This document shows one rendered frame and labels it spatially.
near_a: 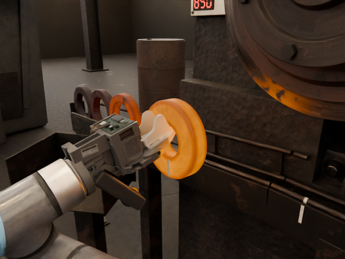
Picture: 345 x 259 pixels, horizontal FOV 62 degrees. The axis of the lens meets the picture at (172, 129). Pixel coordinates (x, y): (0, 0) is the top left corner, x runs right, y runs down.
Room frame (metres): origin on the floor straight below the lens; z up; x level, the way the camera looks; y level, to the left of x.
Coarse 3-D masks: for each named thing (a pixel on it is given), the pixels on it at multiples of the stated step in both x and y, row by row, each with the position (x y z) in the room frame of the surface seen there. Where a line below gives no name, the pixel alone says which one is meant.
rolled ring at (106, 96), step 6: (96, 90) 1.19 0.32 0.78; (102, 90) 1.17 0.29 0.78; (96, 96) 1.20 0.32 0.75; (102, 96) 1.15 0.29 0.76; (108, 96) 1.15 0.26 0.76; (90, 102) 1.24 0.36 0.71; (96, 102) 1.23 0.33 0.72; (108, 102) 1.13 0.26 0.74; (96, 108) 1.23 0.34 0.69; (108, 108) 1.12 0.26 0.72; (96, 114) 1.23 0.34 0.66; (108, 114) 1.12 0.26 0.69
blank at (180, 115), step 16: (160, 112) 0.53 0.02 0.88; (176, 112) 0.50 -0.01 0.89; (192, 112) 0.50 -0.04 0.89; (176, 128) 0.50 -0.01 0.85; (192, 128) 0.47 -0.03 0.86; (192, 144) 0.46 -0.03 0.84; (160, 160) 0.53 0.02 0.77; (176, 160) 0.49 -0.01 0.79; (192, 160) 0.46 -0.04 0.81; (176, 176) 0.49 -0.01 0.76
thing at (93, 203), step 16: (32, 144) 0.74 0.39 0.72; (48, 144) 0.80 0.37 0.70; (16, 160) 0.68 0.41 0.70; (32, 160) 0.73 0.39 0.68; (48, 160) 0.79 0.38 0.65; (16, 176) 0.67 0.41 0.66; (128, 176) 0.73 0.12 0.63; (96, 192) 0.68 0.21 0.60; (80, 208) 0.61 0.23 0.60; (96, 208) 0.60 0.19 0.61; (80, 224) 0.68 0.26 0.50; (96, 224) 0.68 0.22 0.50; (80, 240) 0.68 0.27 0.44; (96, 240) 0.67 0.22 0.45
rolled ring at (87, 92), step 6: (78, 90) 1.34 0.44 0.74; (84, 90) 1.29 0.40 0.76; (90, 90) 1.30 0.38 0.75; (78, 96) 1.36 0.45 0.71; (84, 96) 1.29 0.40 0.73; (90, 96) 1.28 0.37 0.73; (78, 102) 1.37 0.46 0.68; (78, 108) 1.37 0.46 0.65; (90, 108) 1.25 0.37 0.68; (84, 114) 1.36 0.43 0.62; (90, 114) 1.25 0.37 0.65
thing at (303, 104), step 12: (228, 0) 0.65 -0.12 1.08; (228, 12) 0.65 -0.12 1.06; (228, 24) 0.65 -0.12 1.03; (240, 48) 0.62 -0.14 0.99; (240, 60) 0.62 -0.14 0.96; (252, 60) 0.59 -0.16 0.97; (252, 72) 0.59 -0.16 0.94; (264, 84) 0.57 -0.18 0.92; (276, 84) 0.55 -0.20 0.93; (276, 96) 0.55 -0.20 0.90; (288, 96) 0.53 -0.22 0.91; (300, 96) 0.51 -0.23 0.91; (300, 108) 0.51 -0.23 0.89; (312, 108) 0.49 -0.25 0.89; (324, 108) 0.48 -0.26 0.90; (336, 108) 0.46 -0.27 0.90; (336, 120) 0.46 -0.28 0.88
